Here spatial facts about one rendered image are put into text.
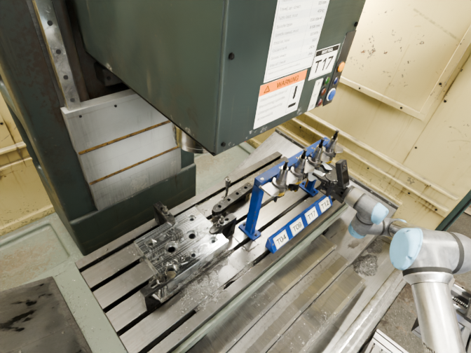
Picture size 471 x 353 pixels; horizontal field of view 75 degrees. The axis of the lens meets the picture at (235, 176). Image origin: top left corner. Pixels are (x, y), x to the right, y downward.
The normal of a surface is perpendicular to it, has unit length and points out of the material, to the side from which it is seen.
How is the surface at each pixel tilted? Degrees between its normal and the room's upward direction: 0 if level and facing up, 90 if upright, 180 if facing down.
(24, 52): 90
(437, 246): 18
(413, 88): 90
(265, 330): 7
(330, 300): 8
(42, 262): 0
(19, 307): 24
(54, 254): 0
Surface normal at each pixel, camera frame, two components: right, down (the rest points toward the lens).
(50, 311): 0.40, -0.83
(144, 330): 0.10, -0.73
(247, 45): 0.67, 0.55
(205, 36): -0.73, 0.40
